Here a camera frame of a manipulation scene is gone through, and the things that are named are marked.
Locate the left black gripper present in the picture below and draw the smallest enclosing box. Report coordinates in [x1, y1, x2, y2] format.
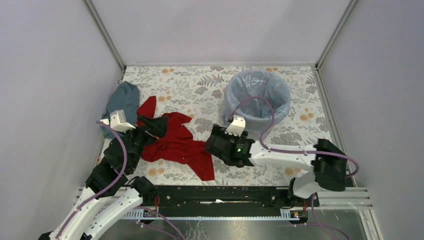
[118, 114, 169, 172]

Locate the light blue plastic trash bag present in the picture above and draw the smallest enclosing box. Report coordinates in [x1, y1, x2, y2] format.
[222, 69, 291, 134]

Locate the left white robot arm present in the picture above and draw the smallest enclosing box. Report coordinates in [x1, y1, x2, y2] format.
[39, 110, 169, 240]

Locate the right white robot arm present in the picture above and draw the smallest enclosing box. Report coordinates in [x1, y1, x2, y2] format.
[204, 124, 348, 206]

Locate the red cloth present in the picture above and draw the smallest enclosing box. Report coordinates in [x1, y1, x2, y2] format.
[141, 112, 215, 181]

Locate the teal grey cloth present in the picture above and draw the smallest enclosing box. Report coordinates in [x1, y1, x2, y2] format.
[101, 81, 140, 130]

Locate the floral patterned table mat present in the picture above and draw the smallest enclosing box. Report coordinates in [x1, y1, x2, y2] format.
[123, 66, 331, 186]

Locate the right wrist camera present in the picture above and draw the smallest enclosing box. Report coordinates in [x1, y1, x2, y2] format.
[224, 115, 246, 137]

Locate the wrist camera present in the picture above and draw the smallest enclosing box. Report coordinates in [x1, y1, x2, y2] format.
[100, 109, 136, 133]
[224, 115, 246, 137]

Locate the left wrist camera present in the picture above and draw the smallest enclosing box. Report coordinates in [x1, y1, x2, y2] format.
[100, 109, 136, 133]

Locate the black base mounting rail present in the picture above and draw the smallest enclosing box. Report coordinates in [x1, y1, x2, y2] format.
[124, 185, 319, 218]

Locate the white slotted cable duct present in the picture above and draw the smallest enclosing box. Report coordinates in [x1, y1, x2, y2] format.
[122, 206, 304, 222]

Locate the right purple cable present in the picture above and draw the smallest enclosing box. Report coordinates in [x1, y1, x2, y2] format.
[226, 96, 360, 240]

